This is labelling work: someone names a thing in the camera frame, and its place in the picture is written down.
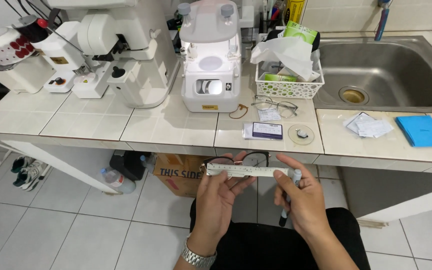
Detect yellow can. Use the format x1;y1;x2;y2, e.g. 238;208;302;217
284;0;307;25

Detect small printed paper slip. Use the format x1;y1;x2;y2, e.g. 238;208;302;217
257;108;282;122

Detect brown cardboard box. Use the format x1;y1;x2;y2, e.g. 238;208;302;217
152;152;210;199

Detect stainless steel sink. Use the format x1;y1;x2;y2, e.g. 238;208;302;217
313;35;432;114

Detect black cables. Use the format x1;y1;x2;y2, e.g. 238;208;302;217
4;0;64;26

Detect brown rubber band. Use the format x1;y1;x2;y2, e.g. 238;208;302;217
229;103;250;120

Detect silver metal wristwatch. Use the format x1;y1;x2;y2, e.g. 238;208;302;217
181;235;218;269

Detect white lens edging machine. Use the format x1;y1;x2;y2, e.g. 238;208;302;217
178;0;244;113

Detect white perforated plastic basket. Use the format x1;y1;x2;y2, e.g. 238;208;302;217
255;60;325;100

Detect white machine with red-knob lever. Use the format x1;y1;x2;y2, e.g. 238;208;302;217
31;17;97;99

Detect clear round lens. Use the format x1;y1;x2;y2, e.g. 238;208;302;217
287;124;315;146

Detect blue tap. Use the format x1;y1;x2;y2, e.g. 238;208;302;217
374;0;392;42

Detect person's left hand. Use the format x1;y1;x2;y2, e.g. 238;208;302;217
190;151;257;245

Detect white green sneaker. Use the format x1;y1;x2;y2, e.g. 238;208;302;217
10;155;36;174
12;160;49;192

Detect flat green lens box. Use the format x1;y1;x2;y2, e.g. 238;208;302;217
263;73;298;84

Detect black pouch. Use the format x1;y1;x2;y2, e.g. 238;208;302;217
266;29;321;54

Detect person's right hand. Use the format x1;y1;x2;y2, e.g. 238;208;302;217
274;154;334;241

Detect black pen holder with tools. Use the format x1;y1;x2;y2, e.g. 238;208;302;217
258;0;288;35

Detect white mug with red dots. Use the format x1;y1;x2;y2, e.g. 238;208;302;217
0;27;37;67

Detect white tissue paper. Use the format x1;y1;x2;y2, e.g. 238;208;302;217
250;36;315;82

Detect black cup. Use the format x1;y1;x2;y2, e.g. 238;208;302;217
13;15;50;44

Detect pile of white paper slips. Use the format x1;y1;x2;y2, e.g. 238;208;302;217
343;111;395;139

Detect black-framed eyeglasses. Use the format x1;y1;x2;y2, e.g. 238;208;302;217
202;151;271;178

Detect large green lens box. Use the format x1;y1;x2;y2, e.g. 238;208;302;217
283;20;319;46

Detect white black marker pen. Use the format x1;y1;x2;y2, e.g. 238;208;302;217
278;169;302;228

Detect black bag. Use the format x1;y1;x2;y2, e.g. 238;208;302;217
109;149;152;182

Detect person's black trousers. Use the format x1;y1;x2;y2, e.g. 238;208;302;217
189;198;371;270

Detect white lensmeter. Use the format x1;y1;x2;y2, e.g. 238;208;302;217
76;0;181;109

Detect white plastic ruler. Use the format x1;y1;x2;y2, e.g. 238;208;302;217
205;163;290;178

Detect clear plastic water bottle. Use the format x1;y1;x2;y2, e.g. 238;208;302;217
100;167;137;195

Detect white box-shaped machine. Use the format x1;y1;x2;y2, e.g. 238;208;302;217
0;56;56;95

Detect dark blue card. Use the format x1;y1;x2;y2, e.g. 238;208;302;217
252;122;284;140

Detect thin metal-framed eyeglasses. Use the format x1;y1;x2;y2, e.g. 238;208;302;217
251;94;299;119

